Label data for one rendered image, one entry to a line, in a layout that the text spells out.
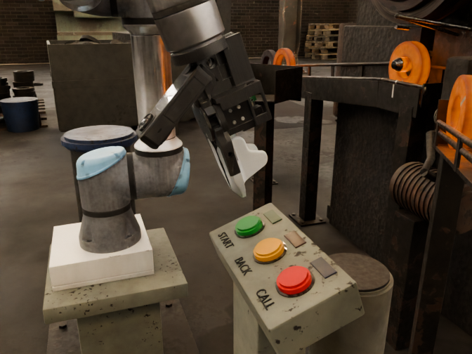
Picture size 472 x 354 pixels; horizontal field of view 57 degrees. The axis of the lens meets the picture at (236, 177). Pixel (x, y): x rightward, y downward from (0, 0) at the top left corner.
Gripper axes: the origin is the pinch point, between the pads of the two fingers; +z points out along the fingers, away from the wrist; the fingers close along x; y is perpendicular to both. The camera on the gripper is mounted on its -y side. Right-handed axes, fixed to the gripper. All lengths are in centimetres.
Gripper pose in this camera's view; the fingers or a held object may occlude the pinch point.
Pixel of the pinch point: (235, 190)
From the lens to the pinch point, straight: 61.1
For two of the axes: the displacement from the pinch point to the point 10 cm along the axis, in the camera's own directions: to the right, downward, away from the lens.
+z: 3.3, 8.5, 4.1
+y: 8.9, -4.2, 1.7
